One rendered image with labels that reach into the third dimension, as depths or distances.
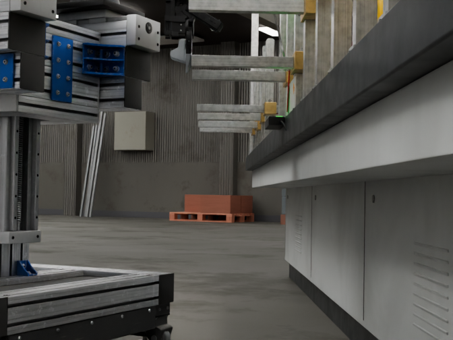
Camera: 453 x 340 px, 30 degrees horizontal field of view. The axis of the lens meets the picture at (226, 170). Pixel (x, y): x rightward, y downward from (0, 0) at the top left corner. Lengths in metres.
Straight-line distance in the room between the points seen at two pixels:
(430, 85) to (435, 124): 0.05
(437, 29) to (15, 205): 1.74
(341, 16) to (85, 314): 1.08
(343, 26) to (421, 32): 0.79
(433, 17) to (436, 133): 0.17
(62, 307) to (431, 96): 1.42
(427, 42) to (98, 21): 1.80
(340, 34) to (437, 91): 0.71
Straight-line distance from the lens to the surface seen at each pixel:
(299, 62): 2.34
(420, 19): 0.89
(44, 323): 2.17
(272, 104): 3.57
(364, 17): 1.42
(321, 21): 1.92
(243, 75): 2.61
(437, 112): 0.97
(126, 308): 2.45
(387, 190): 2.19
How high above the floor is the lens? 0.47
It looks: 2 degrees up
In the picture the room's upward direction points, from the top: 1 degrees clockwise
